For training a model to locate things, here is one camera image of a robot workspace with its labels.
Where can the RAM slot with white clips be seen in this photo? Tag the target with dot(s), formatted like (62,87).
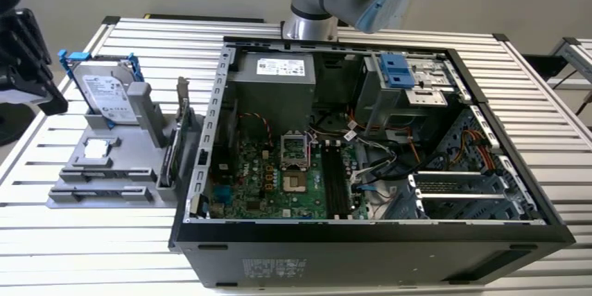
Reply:
(332,181)
(342,181)

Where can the hard disk in blue carrier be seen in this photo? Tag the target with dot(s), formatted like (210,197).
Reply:
(104,91)

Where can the black round stand base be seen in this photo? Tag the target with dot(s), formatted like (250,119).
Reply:
(16,126)

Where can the silver CPU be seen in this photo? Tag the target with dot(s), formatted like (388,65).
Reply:
(96,148)

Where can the grey parts rack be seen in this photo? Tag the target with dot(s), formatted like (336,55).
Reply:
(129,143)

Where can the graphics card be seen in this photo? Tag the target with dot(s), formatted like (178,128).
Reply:
(172,157)

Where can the grey power supply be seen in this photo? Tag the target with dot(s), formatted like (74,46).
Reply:
(272,102)

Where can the CPU socket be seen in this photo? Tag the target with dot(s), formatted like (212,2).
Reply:
(294,182)

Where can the green motherboard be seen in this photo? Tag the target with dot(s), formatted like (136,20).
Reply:
(309,204)

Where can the blue drive latch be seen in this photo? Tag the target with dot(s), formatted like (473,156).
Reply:
(394,70)

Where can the metal drive cage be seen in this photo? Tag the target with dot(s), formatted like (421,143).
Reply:
(388,112)

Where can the black PC case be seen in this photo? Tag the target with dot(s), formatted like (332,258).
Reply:
(324,258)

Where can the metal disk bay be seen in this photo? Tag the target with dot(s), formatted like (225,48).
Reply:
(454,196)

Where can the black box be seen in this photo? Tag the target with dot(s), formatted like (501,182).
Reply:
(545,65)

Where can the metal slat side table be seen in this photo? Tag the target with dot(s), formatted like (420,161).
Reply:
(573,50)

